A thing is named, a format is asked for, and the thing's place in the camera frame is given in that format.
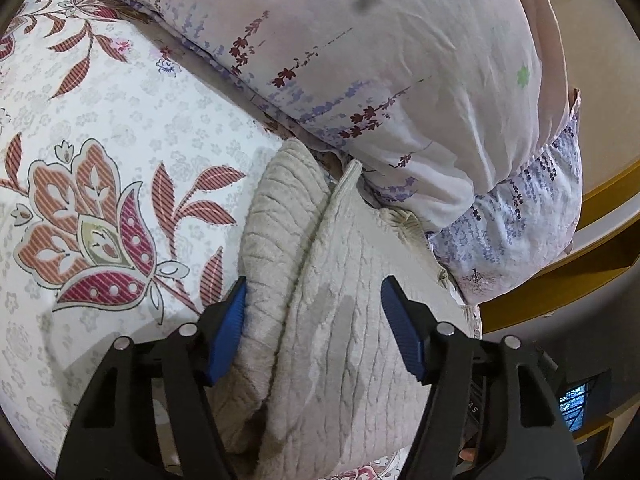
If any beige cable-knit sweater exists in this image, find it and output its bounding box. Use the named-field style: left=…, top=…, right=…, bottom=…
left=210, top=140, right=482, bottom=479

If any person's hand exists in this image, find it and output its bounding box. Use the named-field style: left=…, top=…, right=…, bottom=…
left=459, top=448, right=476, bottom=463

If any wooden bookshelf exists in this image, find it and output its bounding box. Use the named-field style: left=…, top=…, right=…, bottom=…
left=558, top=370, right=639, bottom=479

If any white lavender-print pillow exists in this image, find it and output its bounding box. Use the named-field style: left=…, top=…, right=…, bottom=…
left=430, top=91, right=582, bottom=304

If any wooden bed headboard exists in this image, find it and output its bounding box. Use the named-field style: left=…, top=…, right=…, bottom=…
left=480, top=162, right=639, bottom=334

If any floral bed sheet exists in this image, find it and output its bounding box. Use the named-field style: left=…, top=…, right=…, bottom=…
left=0, top=0, right=482, bottom=480

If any pink floral pillow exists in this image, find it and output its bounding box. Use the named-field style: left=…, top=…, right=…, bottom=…
left=124, top=0, right=568, bottom=232

